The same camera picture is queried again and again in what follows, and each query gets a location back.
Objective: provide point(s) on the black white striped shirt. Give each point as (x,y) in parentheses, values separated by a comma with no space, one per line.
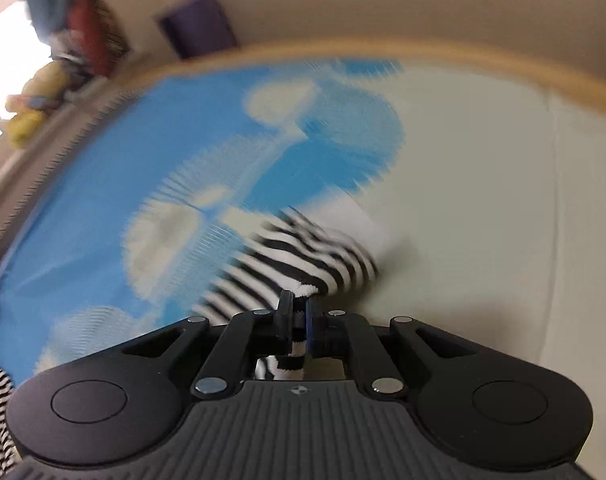
(303,255)

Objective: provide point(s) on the blue and cream mat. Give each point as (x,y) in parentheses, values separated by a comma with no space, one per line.
(458,200)

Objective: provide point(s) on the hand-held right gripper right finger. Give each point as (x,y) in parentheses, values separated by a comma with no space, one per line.
(311,326)

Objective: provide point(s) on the wooden bed frame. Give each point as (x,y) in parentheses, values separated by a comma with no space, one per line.
(333,49)

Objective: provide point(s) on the purple box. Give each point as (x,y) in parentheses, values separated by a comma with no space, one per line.
(200,25)

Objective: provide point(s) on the yellow plush toy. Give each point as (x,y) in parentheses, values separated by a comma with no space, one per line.
(35,95)

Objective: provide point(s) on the dark red cushion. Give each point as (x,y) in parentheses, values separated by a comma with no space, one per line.
(88,32)

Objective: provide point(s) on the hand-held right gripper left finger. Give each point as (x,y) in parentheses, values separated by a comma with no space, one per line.
(285,321)

